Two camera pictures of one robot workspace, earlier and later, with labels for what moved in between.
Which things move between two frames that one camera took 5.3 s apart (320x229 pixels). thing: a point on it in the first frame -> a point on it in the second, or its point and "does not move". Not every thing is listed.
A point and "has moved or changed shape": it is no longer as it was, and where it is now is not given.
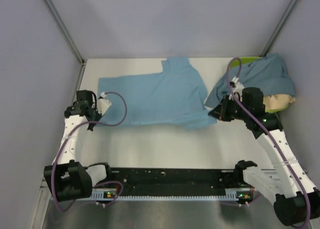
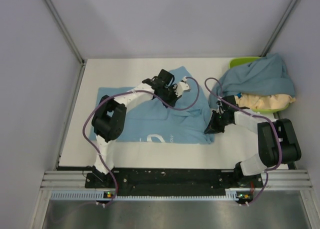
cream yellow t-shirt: x=277 y=101 does not move
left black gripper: x=98 y=116 -> x=172 y=102
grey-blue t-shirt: x=270 y=73 does not move
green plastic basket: x=245 y=61 does not move
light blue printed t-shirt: x=176 y=96 has moved or changed shape
